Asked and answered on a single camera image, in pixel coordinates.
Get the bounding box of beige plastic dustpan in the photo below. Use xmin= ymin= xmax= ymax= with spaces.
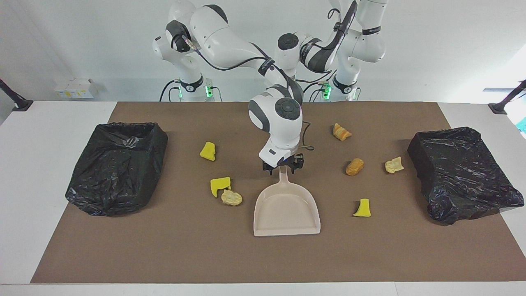
xmin=253 ymin=166 xmax=321 ymax=237

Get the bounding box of striped orange croissant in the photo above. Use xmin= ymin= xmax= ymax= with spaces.
xmin=332 ymin=123 xmax=352 ymax=141

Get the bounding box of brown bread roll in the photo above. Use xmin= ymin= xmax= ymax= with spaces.
xmin=346 ymin=158 xmax=365 ymax=176

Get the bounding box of yellow sponge curved piece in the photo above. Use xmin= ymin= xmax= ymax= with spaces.
xmin=353 ymin=199 xmax=371 ymax=217

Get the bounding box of pale cracker piece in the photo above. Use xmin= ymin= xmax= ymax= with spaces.
xmin=385 ymin=157 xmax=404 ymax=174

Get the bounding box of black bag-lined bin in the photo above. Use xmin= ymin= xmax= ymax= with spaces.
xmin=408 ymin=127 xmax=524 ymax=225
xmin=65 ymin=122 xmax=168 ymax=217

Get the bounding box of pale round cracker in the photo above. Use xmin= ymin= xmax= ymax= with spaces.
xmin=221 ymin=190 xmax=242 ymax=206

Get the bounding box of yellow sponge notched block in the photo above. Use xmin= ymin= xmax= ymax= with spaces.
xmin=210 ymin=177 xmax=231 ymax=198

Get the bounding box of yellow sponge wedge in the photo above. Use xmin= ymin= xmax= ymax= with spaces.
xmin=199 ymin=142 xmax=217 ymax=162

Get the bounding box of brown table mat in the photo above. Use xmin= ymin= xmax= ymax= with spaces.
xmin=31 ymin=102 xmax=526 ymax=284

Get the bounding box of white carton box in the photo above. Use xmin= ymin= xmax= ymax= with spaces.
xmin=55 ymin=79 xmax=96 ymax=99

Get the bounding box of left base black cable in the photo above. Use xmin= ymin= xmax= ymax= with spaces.
xmin=296 ymin=80 xmax=329 ymax=102

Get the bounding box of base black cable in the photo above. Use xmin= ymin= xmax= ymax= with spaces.
xmin=160 ymin=79 xmax=181 ymax=102
xmin=296 ymin=80 xmax=329 ymax=102

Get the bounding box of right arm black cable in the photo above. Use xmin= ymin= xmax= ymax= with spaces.
xmin=181 ymin=35 xmax=315 ymax=151

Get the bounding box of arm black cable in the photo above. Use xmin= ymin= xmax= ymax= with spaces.
xmin=181 ymin=35 xmax=315 ymax=151
xmin=328 ymin=0 xmax=359 ymax=46

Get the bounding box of right base black cable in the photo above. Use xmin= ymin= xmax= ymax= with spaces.
xmin=160 ymin=79 xmax=181 ymax=102

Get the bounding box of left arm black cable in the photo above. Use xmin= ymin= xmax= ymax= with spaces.
xmin=328 ymin=0 xmax=359 ymax=46

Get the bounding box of black camera stand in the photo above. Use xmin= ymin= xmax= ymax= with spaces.
xmin=488 ymin=80 xmax=526 ymax=115
xmin=0 ymin=78 xmax=33 ymax=111

